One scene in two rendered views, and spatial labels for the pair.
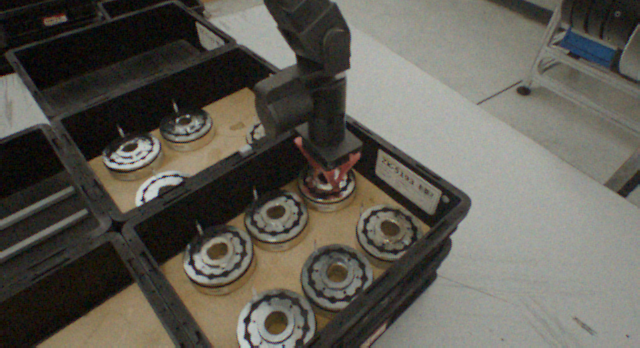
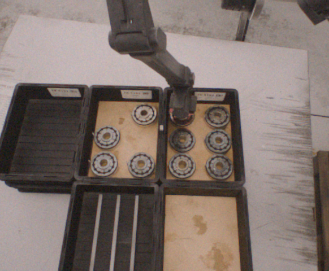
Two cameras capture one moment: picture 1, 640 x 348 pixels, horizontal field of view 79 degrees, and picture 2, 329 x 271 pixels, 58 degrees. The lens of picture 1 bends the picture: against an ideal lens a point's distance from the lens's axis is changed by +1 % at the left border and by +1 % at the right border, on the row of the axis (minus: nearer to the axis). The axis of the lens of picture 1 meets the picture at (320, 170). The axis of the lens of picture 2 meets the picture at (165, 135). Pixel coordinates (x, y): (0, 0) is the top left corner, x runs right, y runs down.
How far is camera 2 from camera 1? 0.74 m
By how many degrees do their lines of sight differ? 30
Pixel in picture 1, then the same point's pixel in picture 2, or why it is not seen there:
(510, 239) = (233, 85)
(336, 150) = (193, 104)
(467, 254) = not seen: hidden behind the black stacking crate
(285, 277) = (203, 154)
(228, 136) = (124, 127)
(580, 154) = (197, 8)
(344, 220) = (198, 123)
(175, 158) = (117, 152)
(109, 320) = (173, 209)
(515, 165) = (212, 53)
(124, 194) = not seen: hidden behind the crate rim
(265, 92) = (182, 107)
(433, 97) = not seen: hidden behind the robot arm
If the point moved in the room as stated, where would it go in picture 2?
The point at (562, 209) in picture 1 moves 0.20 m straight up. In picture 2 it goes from (238, 61) to (248, 33)
